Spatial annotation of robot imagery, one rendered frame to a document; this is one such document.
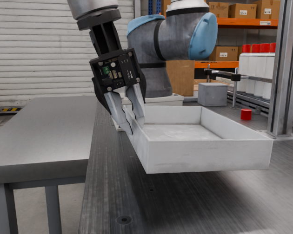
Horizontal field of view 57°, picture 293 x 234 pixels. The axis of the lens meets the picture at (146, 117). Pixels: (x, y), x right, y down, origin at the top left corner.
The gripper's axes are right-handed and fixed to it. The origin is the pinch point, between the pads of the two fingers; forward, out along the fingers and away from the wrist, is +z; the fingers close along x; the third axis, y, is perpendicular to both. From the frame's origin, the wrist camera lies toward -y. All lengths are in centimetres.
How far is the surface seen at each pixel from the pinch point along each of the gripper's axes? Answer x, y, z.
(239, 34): 272, -480, 35
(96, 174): -9.3, 1.9, 6.1
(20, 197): -93, -146, 69
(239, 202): 11.2, 15.1, 12.2
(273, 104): 37.8, -15.9, 11.6
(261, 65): 55, -48, 8
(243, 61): 55, -61, 7
